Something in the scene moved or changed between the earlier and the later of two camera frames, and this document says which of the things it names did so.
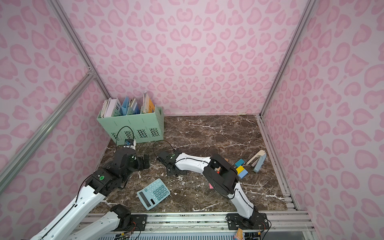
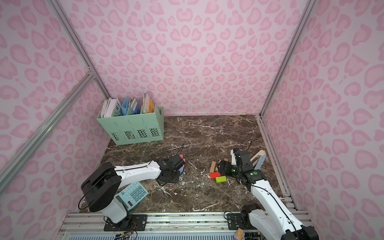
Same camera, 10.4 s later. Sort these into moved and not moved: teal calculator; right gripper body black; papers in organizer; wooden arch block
Moved: right gripper body black; teal calculator
Not moved: wooden arch block; papers in organizer
